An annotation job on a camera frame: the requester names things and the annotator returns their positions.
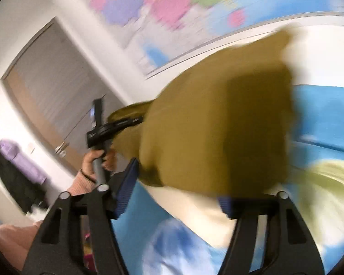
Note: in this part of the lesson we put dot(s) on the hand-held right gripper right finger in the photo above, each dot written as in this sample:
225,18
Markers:
226,206

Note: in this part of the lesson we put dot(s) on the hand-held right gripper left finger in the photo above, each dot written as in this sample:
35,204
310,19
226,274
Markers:
126,189

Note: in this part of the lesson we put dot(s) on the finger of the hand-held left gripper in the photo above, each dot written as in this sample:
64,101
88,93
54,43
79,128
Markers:
123,125

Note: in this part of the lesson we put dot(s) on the person's pink sweater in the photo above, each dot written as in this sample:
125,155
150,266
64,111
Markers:
11,240

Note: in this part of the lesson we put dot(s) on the black hanging coat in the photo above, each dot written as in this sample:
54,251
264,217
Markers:
17,189

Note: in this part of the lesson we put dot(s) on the grey door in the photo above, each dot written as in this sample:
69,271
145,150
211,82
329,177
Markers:
51,86

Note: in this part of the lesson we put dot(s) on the blue floral bed sheet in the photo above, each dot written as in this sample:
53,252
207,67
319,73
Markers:
318,114

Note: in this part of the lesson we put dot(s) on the person's left hand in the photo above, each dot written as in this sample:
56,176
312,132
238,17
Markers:
89,164

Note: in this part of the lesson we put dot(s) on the olive green jacket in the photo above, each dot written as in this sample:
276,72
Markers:
218,120

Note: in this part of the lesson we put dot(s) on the colourful wall map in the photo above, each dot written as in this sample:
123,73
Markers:
203,11

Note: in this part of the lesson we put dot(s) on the cream pillow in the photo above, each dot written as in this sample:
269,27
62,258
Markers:
189,214

